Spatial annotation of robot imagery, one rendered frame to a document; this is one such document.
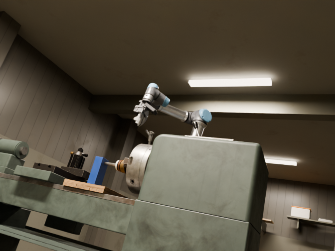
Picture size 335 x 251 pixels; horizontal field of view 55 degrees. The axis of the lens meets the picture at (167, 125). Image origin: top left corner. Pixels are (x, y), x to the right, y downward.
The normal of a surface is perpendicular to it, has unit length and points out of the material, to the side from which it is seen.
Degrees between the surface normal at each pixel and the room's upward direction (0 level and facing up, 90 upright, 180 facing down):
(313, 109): 90
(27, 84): 90
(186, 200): 90
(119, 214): 90
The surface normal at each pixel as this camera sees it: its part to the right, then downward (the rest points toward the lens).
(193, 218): -0.35, -0.41
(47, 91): 0.87, 0.04
